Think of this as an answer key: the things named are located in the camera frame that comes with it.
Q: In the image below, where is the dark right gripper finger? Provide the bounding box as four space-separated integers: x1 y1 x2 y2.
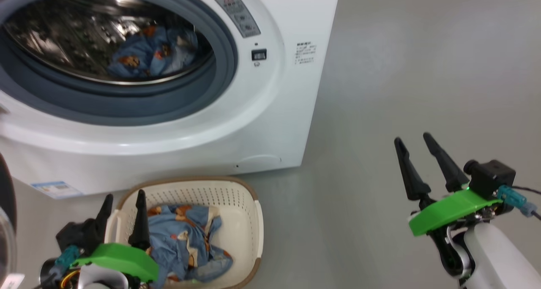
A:
393 137 434 210
423 133 470 193

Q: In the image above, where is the cream perforated laundry basket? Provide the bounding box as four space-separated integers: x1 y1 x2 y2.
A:
105 176 265 289

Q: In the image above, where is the teal right cable plug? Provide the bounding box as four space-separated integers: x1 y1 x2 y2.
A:
497 185 537 218

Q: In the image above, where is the round white drain filter cover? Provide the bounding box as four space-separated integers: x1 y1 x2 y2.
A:
234 154 283 172

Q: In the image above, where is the blue energy label sticker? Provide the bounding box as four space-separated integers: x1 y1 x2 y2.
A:
30 180 84 199

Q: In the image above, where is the teal cable plug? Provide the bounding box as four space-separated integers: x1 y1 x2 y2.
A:
54 245 82 273
497 185 537 218

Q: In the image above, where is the teal left cable plug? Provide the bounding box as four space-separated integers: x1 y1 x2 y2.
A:
54 245 82 273

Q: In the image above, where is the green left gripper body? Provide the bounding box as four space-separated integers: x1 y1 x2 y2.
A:
69 242 160 284

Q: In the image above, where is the black round glass washer door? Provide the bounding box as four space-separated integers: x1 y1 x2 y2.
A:
0 153 18 278

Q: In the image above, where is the white front-load washing machine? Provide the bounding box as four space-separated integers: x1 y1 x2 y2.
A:
0 0 342 197

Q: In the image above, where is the grey warning sticker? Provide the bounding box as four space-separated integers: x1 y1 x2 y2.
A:
213 0 262 39

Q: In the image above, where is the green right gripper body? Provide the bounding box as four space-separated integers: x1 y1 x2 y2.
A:
407 188 504 278

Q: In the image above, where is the blue patterned garment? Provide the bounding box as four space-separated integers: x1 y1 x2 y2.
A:
107 25 199 79
145 203 234 289

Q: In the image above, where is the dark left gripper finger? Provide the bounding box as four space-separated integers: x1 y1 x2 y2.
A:
128 189 151 251
93 194 114 246

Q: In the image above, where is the washing machine drum opening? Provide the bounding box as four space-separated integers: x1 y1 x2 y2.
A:
0 0 214 86

